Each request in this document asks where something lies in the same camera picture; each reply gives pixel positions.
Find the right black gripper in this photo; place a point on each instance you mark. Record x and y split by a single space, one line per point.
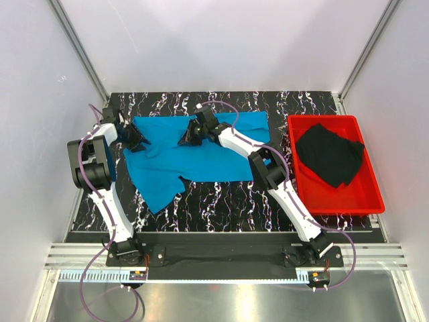
188 139

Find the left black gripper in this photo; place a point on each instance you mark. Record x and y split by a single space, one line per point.
134 145

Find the blue t-shirt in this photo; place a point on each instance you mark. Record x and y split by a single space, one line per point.
158 171

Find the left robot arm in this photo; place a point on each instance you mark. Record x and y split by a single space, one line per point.
93 170

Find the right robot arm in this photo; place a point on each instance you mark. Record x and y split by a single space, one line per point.
269 170

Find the black t-shirt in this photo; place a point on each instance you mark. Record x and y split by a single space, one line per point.
336 160

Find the red plastic bin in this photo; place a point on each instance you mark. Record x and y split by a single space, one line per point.
361 197

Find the left aluminium frame post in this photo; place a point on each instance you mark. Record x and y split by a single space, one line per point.
72 36

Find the aluminium frame post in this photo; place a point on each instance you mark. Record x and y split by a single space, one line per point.
376 34
72 36

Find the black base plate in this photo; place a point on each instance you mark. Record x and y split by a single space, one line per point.
189 256

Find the aluminium rail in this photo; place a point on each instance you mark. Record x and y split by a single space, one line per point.
79 262

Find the right aluminium frame post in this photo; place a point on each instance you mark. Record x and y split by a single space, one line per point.
376 34

